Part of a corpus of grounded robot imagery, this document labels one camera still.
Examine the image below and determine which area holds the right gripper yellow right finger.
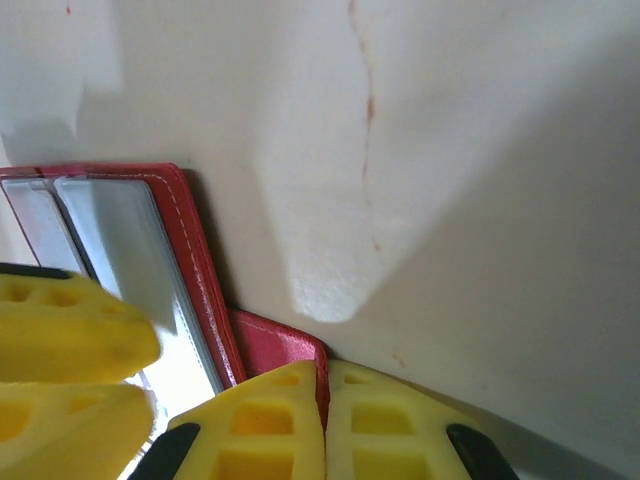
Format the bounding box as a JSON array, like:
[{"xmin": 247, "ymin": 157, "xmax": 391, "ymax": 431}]
[{"xmin": 324, "ymin": 358, "xmax": 521, "ymax": 480}]

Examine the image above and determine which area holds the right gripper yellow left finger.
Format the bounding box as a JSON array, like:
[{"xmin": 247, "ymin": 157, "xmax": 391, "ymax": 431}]
[{"xmin": 127, "ymin": 359, "xmax": 327, "ymax": 480}]

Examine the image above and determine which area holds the red card holder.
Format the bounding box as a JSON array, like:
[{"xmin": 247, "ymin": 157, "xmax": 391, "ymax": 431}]
[{"xmin": 0, "ymin": 162, "xmax": 331, "ymax": 431}]

